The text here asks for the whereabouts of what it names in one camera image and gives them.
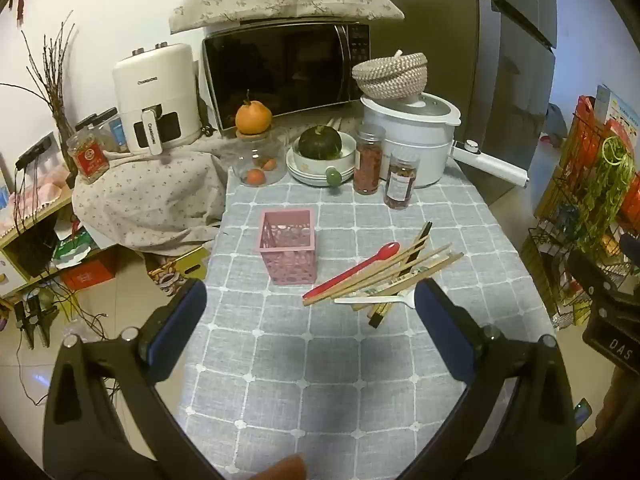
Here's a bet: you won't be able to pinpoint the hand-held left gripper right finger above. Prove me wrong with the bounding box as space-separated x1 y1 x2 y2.
400 277 578 480

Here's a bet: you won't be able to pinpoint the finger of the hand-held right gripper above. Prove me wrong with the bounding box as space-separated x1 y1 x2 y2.
566 249 623 293

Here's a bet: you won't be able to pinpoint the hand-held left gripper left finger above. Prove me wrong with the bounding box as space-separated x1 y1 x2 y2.
42 277 226 480

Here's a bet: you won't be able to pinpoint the white plastic fork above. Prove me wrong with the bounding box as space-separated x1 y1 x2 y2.
334 294 417 311

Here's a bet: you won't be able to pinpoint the black chopstick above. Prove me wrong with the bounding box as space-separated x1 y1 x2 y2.
368 221 433 330
367 225 430 330

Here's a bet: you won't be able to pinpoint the plain wooden chopstick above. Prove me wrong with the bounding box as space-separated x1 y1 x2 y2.
302 244 453 307
350 255 465 297

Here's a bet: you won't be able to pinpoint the patterned wooden chopstick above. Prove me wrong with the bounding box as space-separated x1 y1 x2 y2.
351 259 453 311

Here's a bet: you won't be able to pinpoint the red plastic spoon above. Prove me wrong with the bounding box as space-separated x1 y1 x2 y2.
302 242 401 301

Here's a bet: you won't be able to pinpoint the pink perforated utensil holder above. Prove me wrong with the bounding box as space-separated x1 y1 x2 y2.
257 208 317 286

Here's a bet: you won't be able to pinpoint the person's right forearm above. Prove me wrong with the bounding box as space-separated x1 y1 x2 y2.
597 367 638 441

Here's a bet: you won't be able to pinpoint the person's left hand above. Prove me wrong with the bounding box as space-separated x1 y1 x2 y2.
257 454 307 480

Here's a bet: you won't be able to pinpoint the yellow cardboard box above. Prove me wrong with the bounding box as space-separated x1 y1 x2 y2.
145 246 211 281

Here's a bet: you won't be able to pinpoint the green beans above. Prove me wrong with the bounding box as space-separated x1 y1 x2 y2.
582 135 636 251

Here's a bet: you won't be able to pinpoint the orange cardboard box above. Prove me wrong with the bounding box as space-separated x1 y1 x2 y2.
60 259 118 292

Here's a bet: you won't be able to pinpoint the floral beige cloth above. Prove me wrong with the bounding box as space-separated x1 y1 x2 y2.
72 132 236 256

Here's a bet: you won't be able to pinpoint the grey checked tablecloth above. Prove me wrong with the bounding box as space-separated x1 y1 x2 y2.
172 160 556 480

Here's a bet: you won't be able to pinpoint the labelled jar of dried food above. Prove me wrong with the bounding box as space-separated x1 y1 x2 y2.
384 152 420 209

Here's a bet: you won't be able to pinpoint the wooden shelf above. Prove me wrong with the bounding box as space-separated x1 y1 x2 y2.
0 190 76 301

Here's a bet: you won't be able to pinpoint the grey refrigerator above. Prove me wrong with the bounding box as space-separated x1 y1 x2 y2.
472 0 558 206

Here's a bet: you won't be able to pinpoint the tall jar of red spice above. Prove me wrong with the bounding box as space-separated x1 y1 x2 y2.
353 124 387 196

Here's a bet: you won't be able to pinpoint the red label jar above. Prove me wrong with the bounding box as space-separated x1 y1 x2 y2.
66 132 110 185

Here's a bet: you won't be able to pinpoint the clear glass jar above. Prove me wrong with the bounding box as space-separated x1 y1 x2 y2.
232 130 288 188

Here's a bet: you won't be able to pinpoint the white electric pot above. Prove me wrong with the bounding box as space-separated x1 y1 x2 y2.
361 92 530 188

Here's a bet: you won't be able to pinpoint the white bowl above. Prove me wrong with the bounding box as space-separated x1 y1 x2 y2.
292 132 357 173

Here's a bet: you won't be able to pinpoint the large orange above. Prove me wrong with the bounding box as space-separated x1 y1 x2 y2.
235 91 273 136

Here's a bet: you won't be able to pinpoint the green pumpkin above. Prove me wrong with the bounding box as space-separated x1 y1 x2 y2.
298 126 343 161

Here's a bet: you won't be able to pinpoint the white air fryer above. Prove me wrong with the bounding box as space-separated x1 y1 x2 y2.
111 42 203 156

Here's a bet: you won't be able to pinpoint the woven basket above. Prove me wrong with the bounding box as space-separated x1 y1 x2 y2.
351 52 429 100

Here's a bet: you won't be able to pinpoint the dried branches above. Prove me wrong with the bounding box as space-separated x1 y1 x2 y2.
0 10 76 176

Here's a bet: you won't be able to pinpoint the black microwave oven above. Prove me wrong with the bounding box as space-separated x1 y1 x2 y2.
201 22 372 136

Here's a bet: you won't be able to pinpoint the wire storage rack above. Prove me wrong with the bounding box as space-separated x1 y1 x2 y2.
520 95 640 331

